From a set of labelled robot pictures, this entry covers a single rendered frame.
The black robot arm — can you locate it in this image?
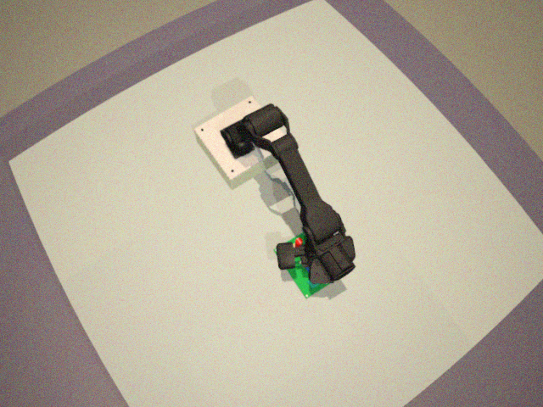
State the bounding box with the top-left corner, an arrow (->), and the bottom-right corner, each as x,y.
220,103 -> 355,284

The green circuit board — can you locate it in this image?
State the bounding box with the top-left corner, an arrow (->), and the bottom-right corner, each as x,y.
287,233 -> 330,298

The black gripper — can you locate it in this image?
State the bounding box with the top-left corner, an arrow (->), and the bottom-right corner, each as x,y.
276,236 -> 355,270

